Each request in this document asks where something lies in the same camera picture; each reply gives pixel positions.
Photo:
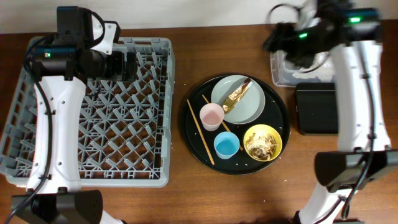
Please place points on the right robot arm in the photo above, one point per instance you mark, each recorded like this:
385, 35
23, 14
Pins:
352, 37

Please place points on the grey round plate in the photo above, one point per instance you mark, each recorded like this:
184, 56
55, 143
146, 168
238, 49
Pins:
250, 105

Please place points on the gold foil wrapper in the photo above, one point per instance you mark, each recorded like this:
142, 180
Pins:
233, 98

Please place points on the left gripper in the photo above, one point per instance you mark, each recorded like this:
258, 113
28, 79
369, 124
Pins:
118, 73

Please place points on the wooden chopstick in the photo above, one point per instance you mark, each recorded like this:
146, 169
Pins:
200, 133
228, 130

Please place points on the white paper napkin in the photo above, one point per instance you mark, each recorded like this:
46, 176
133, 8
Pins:
322, 68

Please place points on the blue plastic cup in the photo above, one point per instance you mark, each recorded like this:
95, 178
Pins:
226, 145

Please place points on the pink plastic cup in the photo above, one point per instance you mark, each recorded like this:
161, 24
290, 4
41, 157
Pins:
211, 116

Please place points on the food scraps pile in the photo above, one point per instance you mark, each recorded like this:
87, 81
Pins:
261, 147

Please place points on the black rectangular waste tray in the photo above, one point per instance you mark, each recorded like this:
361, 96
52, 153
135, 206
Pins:
316, 108

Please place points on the round black serving tray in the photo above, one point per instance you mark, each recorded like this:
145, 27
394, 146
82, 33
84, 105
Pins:
274, 114

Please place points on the yellow plastic bowl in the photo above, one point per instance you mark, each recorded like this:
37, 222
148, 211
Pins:
262, 129

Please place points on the grey plastic dishwasher rack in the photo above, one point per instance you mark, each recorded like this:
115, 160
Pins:
124, 137

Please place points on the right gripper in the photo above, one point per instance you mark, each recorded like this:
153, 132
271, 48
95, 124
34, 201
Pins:
288, 37

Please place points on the clear plastic waste bin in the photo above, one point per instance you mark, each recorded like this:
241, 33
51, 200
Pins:
283, 69

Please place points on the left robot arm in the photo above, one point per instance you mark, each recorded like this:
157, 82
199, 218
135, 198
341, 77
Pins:
60, 66

